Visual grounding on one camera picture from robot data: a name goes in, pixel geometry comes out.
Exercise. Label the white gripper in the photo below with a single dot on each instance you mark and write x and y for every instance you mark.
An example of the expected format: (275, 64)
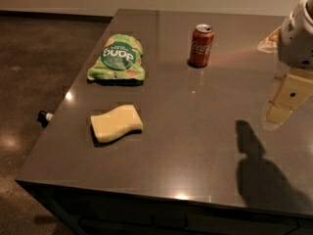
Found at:
(295, 43)

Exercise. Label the green rice chip bag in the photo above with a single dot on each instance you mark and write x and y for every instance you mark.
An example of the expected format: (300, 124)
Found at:
(120, 59)

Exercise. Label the yellow sponge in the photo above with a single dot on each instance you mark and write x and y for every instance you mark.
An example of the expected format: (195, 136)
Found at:
(116, 123)

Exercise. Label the pale wrapper on table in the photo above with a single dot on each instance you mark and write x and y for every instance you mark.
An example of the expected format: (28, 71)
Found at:
(270, 43)

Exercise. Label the red coca-cola can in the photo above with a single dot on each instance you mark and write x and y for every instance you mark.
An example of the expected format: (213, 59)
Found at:
(201, 45)

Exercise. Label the small black white floor object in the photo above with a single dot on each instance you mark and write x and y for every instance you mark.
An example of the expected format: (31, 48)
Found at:
(44, 118)

